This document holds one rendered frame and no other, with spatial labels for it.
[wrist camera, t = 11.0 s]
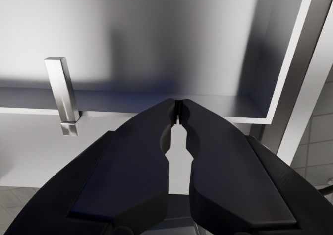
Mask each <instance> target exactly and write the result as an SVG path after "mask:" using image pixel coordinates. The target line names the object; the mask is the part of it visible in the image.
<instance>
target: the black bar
mask: <svg viewBox="0 0 333 235"><path fill-rule="evenodd" d="M332 1H333V0H311V2H310V5H309V8H308V11H307V14H306V17H305V20H304V23H303V26H302V30H301V33H300V36H299V39H298V42H297V45H296V48H295V51H294V54H293V57H292V60H291V63H290V66H289V69H288V73H287V76H286V79H285V82H284V85H283V88H282V91H281V94H280V97H279V100H278V103H277V107H276V110H275V113H274V116H273V119H272V122H271V124H257V123H252V125H251V129H250V133H249V135H253V136H254V137H256V138H257V139H258V140H259V141H260V142H262V143H263V144H264V145H265V146H266V147H268V148H269V149H270V150H271V151H272V152H273V153H275V154H276V155H277V153H278V150H279V147H280V145H281V142H282V139H283V136H284V134H285V131H286V128H287V125H288V123H289V120H290V117H291V114H292V112H293V109H294V106H295V103H296V101H297V98H298V95H299V92H300V90H301V87H302V84H303V81H304V79H305V76H306V73H307V70H308V68H309V65H310V62H311V59H312V57H313V54H314V51H315V48H316V45H317V43H318V40H319V37H320V34H321V32H322V29H323V26H324V23H325V21H326V18H327V15H328V12H329V10H330V7H331V4H332Z"/></svg>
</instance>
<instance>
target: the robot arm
mask: <svg viewBox="0 0 333 235"><path fill-rule="evenodd" d="M177 110H178V117H179V125H182V126H183V127H184V129H185V130H186V132H187V135H186V149H187V151H188V152H189V153H190V154H191V156H192V157H193V161H192V163H191V173H190V183H189V202H190V212H191V217H192V219H193V220H194V222H195V223H197V224H198V225H200V226H201V227H203V228H204V229H206V230H207V231H209V232H210V233H212V234H213V235H333V205H332V204H331V203H330V202H329V201H328V200H327V199H326V198H325V197H324V196H323V195H322V194H321V193H320V192H319V191H318V190H317V189H315V188H314V187H313V185H311V184H310V183H309V182H308V181H307V180H306V179H305V178H303V177H302V176H301V175H300V174H299V173H297V172H296V171H295V170H294V169H293V168H291V167H290V166H289V165H288V164H287V163H285V162H284V161H283V160H282V159H281V158H279V157H278V156H277V155H276V154H275V153H273V152H272V151H271V150H270V149H269V148H268V147H266V146H265V145H264V144H263V143H262V142H260V141H259V140H258V139H257V138H256V137H254V136H253V135H244V134H243V133H242V132H241V131H240V130H239V129H238V128H237V127H235V126H234V125H233V124H232V123H230V122H229V121H227V120H226V119H224V118H223V117H221V116H219V115H218V114H216V113H214V112H212V111H210V110H209V109H207V108H205V107H203V106H201V105H199V104H197V103H196V102H194V101H192V100H190V99H183V100H175V99H173V98H168V99H166V100H164V101H162V102H160V103H158V104H156V105H154V106H152V107H150V108H148V109H146V110H144V111H142V112H140V113H139V114H137V115H135V116H134V117H132V118H131V119H129V120H128V121H127V122H125V123H124V124H123V125H121V126H120V127H119V128H118V129H117V130H116V131H110V130H108V131H107V132H106V133H105V134H103V135H102V136H101V137H100V138H99V139H97V140H96V141H95V142H94V143H92V144H91V145H90V146H89V147H88V148H86V149H85V150H84V151H83V152H81V153H80V154H79V155H78V156H77V157H75V158H74V159H73V160H72V161H71V162H69V163H68V164H67V165H66V166H64V167H63V168H62V169H61V170H60V171H58V172H57V173H56V174H55V175H54V176H53V177H52V178H51V179H49V180H48V181H47V182H46V183H45V184H44V185H43V186H42V187H41V188H40V189H39V190H38V191H37V192H36V194H35V195H34V196H33V197H32V198H31V199H30V200H29V201H28V203H27V204H26V205H25V206H24V207H23V209H22V210H21V211H20V212H19V214H18V215H17V216H16V218H15V219H14V220H13V222H12V223H11V224H10V226H9V227H8V229H7V230H6V232H5V233H4V235H139V234H141V233H143V232H144V231H146V230H148V229H150V228H151V227H153V226H155V225H157V224H158V223H160V222H162V221H163V220H164V219H165V217H166V216H167V207H168V194H169V160H168V158H167V157H166V156H165V154H166V152H167V151H168V150H169V149H170V147H171V128H172V127H173V126H174V124H177Z"/></svg>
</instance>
